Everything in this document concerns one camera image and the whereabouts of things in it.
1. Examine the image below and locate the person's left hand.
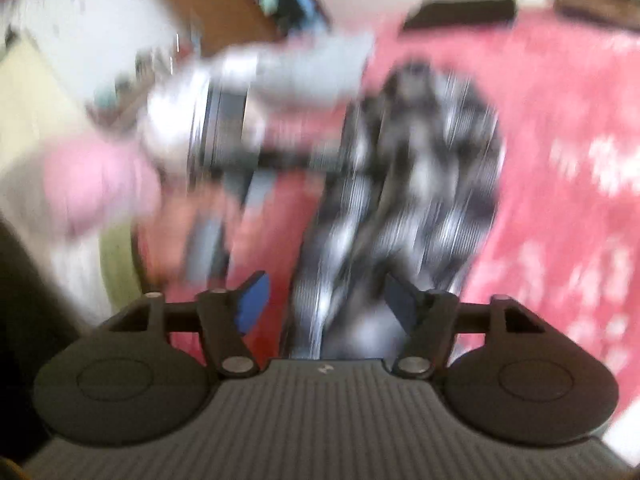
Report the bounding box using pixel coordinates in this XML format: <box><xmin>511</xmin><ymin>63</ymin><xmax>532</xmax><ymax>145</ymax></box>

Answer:
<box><xmin>42</xmin><ymin>134</ymin><xmax>162</xmax><ymax>236</ymax></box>

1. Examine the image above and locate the pink floral blanket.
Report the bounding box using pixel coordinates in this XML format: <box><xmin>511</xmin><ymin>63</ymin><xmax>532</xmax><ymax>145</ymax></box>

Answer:
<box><xmin>134</xmin><ymin>6</ymin><xmax>640</xmax><ymax>426</ymax></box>

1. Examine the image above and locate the black folded garment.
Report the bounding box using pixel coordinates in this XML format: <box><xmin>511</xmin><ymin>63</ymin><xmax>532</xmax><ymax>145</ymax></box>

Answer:
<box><xmin>401</xmin><ymin>0</ymin><xmax>518</xmax><ymax>32</ymax></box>

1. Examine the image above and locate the black white plaid shirt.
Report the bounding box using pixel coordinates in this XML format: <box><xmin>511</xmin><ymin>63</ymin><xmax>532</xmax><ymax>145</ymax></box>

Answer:
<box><xmin>281</xmin><ymin>61</ymin><xmax>504</xmax><ymax>359</ymax></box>

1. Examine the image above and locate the grey folded garment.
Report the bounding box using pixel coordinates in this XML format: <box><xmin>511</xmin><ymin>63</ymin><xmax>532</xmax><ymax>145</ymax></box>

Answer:
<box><xmin>139</xmin><ymin>32</ymin><xmax>375</xmax><ymax>167</ymax></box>

